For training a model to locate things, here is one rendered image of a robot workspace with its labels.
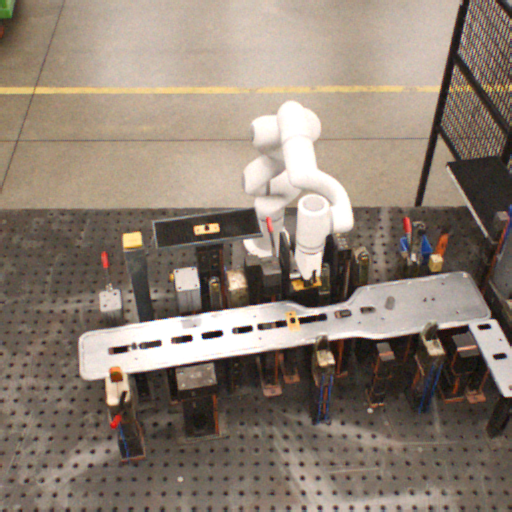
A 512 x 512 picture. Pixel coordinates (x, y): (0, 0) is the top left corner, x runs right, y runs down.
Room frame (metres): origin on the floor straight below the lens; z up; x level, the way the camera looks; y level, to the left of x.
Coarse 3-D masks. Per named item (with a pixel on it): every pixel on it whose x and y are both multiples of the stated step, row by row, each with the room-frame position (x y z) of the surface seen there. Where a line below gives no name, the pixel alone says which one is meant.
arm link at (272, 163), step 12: (264, 120) 1.87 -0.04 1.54; (252, 132) 1.85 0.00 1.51; (264, 132) 1.83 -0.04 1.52; (276, 132) 1.84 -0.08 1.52; (264, 144) 1.83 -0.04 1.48; (276, 144) 1.83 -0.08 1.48; (264, 156) 1.93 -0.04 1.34; (276, 156) 1.88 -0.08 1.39; (252, 168) 2.01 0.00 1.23; (264, 168) 1.95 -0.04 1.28; (276, 168) 1.91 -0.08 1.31; (252, 180) 1.98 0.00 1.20; (264, 180) 1.95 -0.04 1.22; (252, 192) 1.97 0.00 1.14; (264, 192) 1.98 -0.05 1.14
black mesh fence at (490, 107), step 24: (504, 0) 2.60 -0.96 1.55; (456, 24) 2.89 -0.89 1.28; (480, 24) 2.72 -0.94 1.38; (504, 24) 2.56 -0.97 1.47; (456, 48) 2.87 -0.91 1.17; (480, 48) 2.68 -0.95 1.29; (504, 48) 2.51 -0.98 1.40; (456, 72) 2.83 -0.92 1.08; (480, 72) 2.63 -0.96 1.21; (504, 72) 2.45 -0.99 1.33; (480, 96) 2.56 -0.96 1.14; (504, 120) 2.36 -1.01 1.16; (432, 144) 2.87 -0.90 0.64; (456, 144) 2.66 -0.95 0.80; (480, 144) 2.47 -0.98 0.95
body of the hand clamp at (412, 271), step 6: (402, 252) 1.75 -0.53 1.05; (402, 258) 1.73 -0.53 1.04; (402, 264) 1.72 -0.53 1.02; (414, 264) 1.71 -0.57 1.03; (420, 264) 1.71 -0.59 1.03; (402, 270) 1.71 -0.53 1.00; (408, 270) 1.70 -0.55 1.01; (414, 270) 1.70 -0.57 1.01; (402, 276) 1.70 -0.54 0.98; (408, 276) 1.70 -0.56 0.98; (414, 276) 1.70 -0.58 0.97
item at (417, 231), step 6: (414, 222) 1.74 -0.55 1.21; (420, 222) 1.74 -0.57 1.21; (414, 228) 1.72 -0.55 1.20; (420, 228) 1.72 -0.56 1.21; (414, 234) 1.71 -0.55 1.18; (420, 234) 1.69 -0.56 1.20; (414, 240) 1.72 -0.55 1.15; (420, 240) 1.72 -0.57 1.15; (414, 246) 1.71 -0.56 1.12; (420, 246) 1.71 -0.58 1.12; (408, 252) 1.72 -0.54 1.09; (414, 252) 1.71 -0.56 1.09; (420, 252) 1.71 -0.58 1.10
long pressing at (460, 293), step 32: (384, 288) 1.63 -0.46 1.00; (416, 288) 1.63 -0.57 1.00; (448, 288) 1.63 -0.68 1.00; (160, 320) 1.49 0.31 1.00; (192, 320) 1.49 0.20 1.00; (224, 320) 1.49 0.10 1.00; (256, 320) 1.49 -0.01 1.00; (352, 320) 1.49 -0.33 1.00; (384, 320) 1.49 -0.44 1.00; (416, 320) 1.49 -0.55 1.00; (448, 320) 1.49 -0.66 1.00; (480, 320) 1.49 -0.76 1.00; (96, 352) 1.37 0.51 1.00; (128, 352) 1.36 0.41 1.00; (160, 352) 1.36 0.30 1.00; (192, 352) 1.36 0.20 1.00; (224, 352) 1.36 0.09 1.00; (256, 352) 1.37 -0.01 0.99
